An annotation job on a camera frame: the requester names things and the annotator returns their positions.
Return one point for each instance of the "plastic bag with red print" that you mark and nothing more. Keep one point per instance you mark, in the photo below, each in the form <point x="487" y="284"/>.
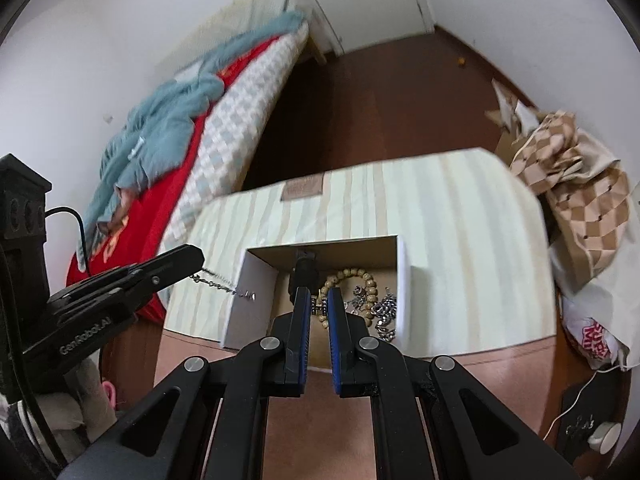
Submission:
<point x="595" y="335"/>

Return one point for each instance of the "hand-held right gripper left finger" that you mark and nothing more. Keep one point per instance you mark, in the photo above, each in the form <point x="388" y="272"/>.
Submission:
<point x="300" y="332"/>

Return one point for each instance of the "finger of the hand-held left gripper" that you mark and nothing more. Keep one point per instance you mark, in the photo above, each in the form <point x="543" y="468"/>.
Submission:
<point x="150" y="262"/>
<point x="160" y="277"/>

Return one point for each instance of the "white round plug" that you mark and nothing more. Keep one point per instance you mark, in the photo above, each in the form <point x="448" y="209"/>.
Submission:
<point x="603" y="437"/>

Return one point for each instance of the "black smart watch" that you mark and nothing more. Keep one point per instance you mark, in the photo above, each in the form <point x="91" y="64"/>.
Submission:
<point x="305" y="272"/>

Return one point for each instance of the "beige plush slipper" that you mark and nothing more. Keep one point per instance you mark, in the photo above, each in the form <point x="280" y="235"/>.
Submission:
<point x="75" y="405"/>

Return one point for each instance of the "pink item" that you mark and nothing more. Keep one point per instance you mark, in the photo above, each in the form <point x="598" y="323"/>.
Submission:
<point x="110" y="395"/>

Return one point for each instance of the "brown checkered cloth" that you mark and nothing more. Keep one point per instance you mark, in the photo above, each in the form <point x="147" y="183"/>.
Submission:
<point x="580" y="195"/>

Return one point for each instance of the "wooden bed leg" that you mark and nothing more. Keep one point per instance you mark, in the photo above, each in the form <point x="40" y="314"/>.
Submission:
<point x="317" y="52"/>

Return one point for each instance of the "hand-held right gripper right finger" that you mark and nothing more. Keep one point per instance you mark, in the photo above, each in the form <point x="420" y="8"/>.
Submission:
<point x="337" y="335"/>

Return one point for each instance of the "white door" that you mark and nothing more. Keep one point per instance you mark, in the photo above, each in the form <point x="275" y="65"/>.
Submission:
<point x="360" y="0"/>

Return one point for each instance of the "blue quilt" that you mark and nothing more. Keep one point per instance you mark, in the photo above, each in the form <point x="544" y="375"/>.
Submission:
<point x="165" y="125"/>

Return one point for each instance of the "black flat pad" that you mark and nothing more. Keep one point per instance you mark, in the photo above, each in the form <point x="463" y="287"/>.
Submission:
<point x="580" y="410"/>

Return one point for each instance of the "pink and striped table cloth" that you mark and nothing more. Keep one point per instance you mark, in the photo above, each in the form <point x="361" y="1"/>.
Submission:
<point x="450" y="220"/>

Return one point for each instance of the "white cloth bag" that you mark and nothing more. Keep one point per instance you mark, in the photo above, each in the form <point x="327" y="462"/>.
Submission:
<point x="575" y="270"/>

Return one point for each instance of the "bed with red blanket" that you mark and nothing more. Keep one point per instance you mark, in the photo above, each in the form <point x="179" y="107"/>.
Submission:
<point x="135" y="240"/>

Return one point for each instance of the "torn cardboard piece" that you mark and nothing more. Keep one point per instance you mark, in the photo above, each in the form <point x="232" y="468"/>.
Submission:
<point x="510" y="107"/>

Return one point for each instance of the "cardboard box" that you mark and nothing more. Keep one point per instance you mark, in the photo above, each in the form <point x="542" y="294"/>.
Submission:
<point x="250" y="300"/>

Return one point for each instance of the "grey checkered bed sheet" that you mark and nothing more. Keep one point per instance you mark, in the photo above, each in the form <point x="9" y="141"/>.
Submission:
<point x="240" y="130"/>

